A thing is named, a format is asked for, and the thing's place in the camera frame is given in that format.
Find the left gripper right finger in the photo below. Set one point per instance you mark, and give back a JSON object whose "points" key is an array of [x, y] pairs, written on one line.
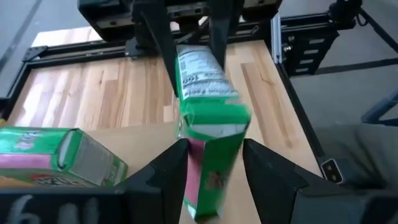
{"points": [[311, 205]]}

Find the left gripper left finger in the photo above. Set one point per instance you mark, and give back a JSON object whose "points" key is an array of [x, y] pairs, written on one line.
{"points": [[93, 205]]}

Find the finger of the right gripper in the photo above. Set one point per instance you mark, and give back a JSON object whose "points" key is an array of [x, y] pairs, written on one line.
{"points": [[158, 31], [224, 28]]}

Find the green Apple Jacks cereal box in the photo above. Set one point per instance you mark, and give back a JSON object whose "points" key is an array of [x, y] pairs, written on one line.
{"points": [[40, 140], [217, 161]]}

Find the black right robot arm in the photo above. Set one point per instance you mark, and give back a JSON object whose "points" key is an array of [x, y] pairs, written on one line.
{"points": [[141, 48]]}

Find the small white-rimmed black device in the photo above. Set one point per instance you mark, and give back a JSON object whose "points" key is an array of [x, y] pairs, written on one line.
{"points": [[332, 171]]}

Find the black slotted control box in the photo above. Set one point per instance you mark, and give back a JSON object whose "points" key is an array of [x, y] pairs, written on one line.
{"points": [[311, 51]]}

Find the dark blue bar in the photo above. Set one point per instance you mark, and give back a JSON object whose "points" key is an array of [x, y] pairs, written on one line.
{"points": [[381, 109]]}

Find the silver aluminium post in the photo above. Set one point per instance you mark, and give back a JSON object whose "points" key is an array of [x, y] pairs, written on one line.
{"points": [[276, 37]]}

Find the black clamp mount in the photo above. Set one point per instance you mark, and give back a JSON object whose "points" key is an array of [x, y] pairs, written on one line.
{"points": [[343, 12]]}

